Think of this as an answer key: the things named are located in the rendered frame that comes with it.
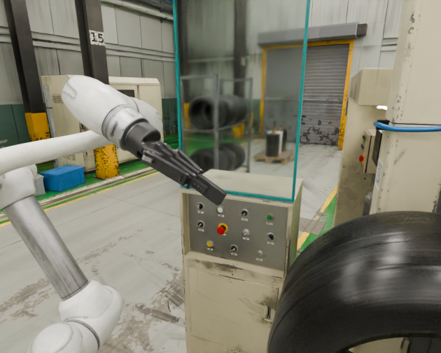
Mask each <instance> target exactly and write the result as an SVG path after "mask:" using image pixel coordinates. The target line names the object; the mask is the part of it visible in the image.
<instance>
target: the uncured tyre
mask: <svg viewBox="0 0 441 353"><path fill-rule="evenodd" d="M405 337H422V338H440V339H441V214H439V213H434V212H421V211H393V212H381V213H376V214H369V215H365V216H361V217H358V218H355V219H352V220H349V221H346V222H344V223H341V224H339V225H337V226H335V227H333V228H331V229H330V230H327V231H326V232H324V233H323V234H322V235H320V236H318V237H317V238H316V239H315V240H314V241H313V242H311V243H310V244H309V245H308V246H307V247H306V248H305V249H304V250H303V251H302V252H301V253H300V255H299V256H298V257H297V258H296V259H295V261H294V262H293V264H292V266H291V267H290V269H289V271H288V273H287V275H286V278H285V280H284V283H283V287H282V290H281V294H280V297H279V302H278V305H277V307H276V312H275V315H274V319H273V322H272V327H271V330H270V332H269V338H268V343H267V353H352V352H350V351H349V349H351V348H352V347H355V346H358V345H362V344H364V343H367V342H372V341H376V340H383V339H389V338H405Z"/></svg>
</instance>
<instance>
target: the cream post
mask: <svg viewBox="0 0 441 353"><path fill-rule="evenodd" d="M386 107H387V109H386V117H385V120H389V121H390V122H389V124H388V125H390V126H395V127H432V126H441V0H405V2H404V7H403V12H402V20H401V24H400V32H399V37H398V44H397V49H396V54H395V62H394V66H393V75H392V79H391V87H390V92H389V96H388V104H387V105H386ZM381 132H382V133H383V134H382V138H381V147H380V152H379V159H380V160H381V162H382V163H383V167H382V171H381V179H380V184H379V191H378V189H377V186H376V184H375V181H376V177H375V181H374V189H373V194H372V201H371V207H370V214H371V210H372V213H373V214H376V213H381V212H393V211H421V212H434V213H435V211H436V208H437V204H438V199H439V196H440V190H441V131H438V132H393V131H388V130H383V131H381ZM378 164H379V160H378ZM378 164H377V168H378ZM376 176H377V172H376ZM405 338H406V337H405ZM405 338H389V339H383V340H376V341H372V342H367V343H364V344H362V345H358V346H355V347H352V348H351V349H349V351H352V352H355V353H402V352H403V346H404V343H405Z"/></svg>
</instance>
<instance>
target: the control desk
mask: <svg viewBox="0 0 441 353"><path fill-rule="evenodd" d="M302 184H303V179H299V178H296V186H295V201H294V202H286V201H280V200H271V199H265V198H255V197H250V196H244V195H234V194H229V193H228V194H227V195H226V196H225V198H224V200H223V201H222V203H221V204H220V205H218V206H216V205H215V204H214V203H213V202H211V201H210V200H208V199H207V198H206V197H204V196H203V195H202V194H201V193H199V192H198V191H196V190H195V189H192V188H190V189H187V188H180V189H179V203H180V219H181V250H182V261H183V292H184V309H185V340H186V353H267V343H268V338H269V334H270V330H271V327H272V322H273V319H274V315H275V312H276V309H277V305H278V302H279V297H280V294H281V290H282V287H283V284H284V280H285V278H286V275H287V273H288V271H289V269H290V267H291V266H292V264H293V262H294V261H295V259H296V255H297V247H298V231H299V223H300V208H301V199H302Z"/></svg>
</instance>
